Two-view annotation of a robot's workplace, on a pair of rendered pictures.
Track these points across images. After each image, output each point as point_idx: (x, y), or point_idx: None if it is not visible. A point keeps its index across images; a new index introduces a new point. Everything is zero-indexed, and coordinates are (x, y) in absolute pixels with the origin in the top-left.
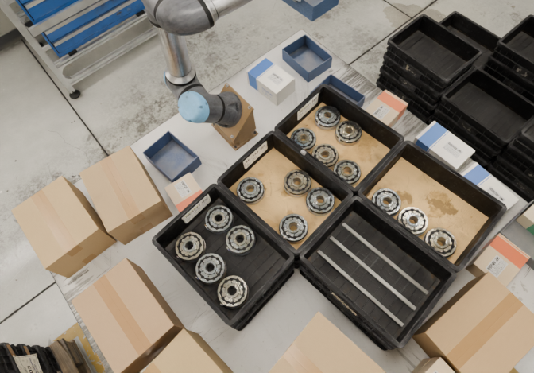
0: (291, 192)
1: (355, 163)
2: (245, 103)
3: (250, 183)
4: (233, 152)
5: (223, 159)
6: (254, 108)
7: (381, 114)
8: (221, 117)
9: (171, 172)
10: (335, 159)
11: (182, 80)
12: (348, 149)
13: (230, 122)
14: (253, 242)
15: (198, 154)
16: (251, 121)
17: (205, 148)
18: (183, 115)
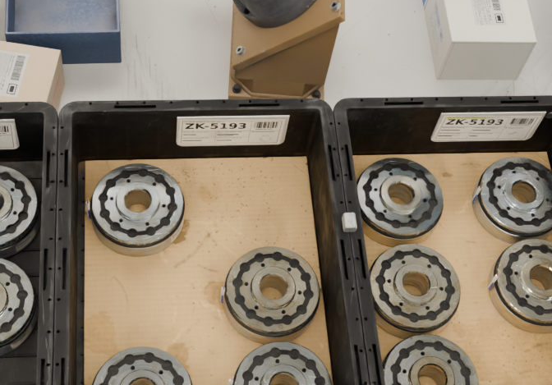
0: (228, 303)
1: (475, 379)
2: None
3: (152, 189)
4: (219, 97)
5: (180, 94)
6: (374, 40)
7: None
8: None
9: (32, 24)
10: (430, 322)
11: None
12: (498, 327)
13: (259, 6)
14: (6, 339)
15: (135, 34)
16: (319, 51)
17: (165, 34)
18: None
